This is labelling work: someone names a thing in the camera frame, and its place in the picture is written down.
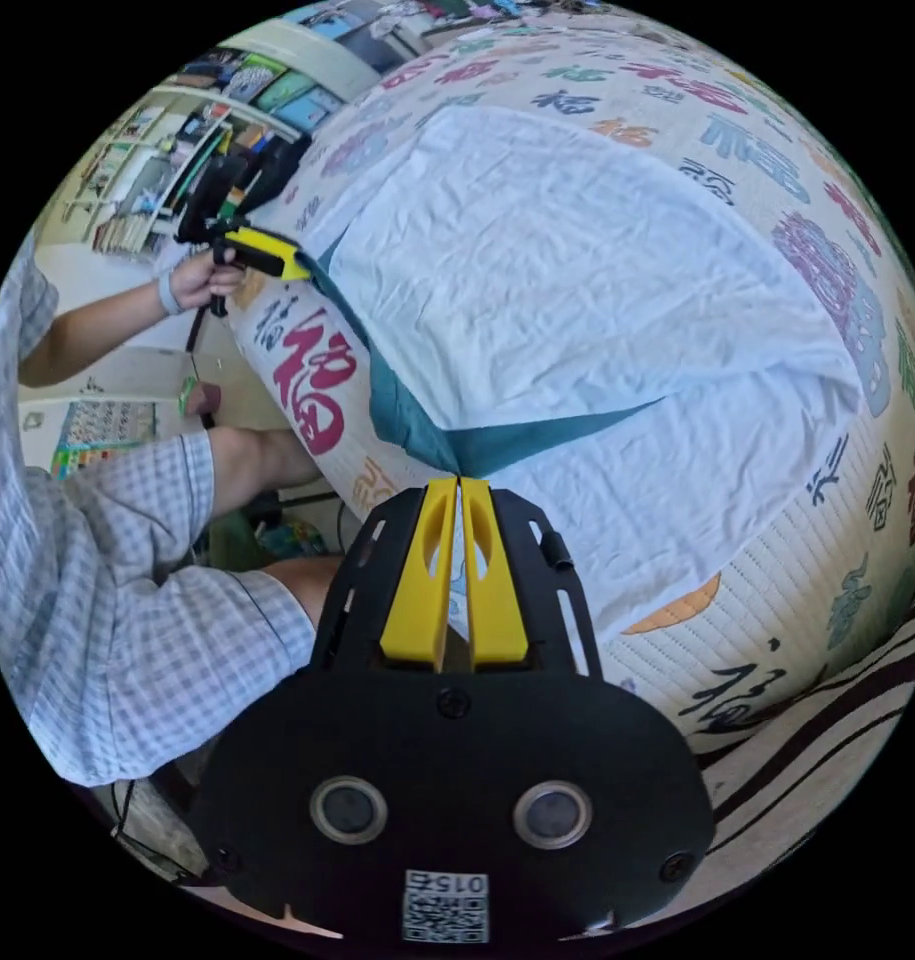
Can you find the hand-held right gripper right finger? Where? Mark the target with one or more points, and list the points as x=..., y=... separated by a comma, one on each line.
x=494, y=600

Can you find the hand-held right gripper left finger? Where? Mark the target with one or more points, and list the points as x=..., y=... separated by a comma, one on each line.
x=419, y=600

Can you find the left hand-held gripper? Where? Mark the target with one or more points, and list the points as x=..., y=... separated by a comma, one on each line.
x=202, y=231

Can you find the white green-sleeved short sleeve shirt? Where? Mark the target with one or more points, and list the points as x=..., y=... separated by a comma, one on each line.
x=547, y=300

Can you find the person's left forearm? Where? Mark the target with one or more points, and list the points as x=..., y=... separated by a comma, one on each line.
x=97, y=337

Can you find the person's right forearm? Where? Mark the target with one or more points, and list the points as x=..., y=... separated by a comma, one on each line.
x=307, y=589

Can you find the person's left hand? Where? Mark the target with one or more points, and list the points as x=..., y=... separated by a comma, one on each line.
x=194, y=281

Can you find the white shelf with books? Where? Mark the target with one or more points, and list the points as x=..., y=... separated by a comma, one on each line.
x=149, y=172

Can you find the bed with printed woven mat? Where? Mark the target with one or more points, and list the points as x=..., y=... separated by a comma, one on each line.
x=802, y=585

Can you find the person's body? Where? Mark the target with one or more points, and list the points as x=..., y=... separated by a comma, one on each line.
x=89, y=600

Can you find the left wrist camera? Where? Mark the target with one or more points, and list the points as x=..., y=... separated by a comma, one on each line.
x=218, y=187

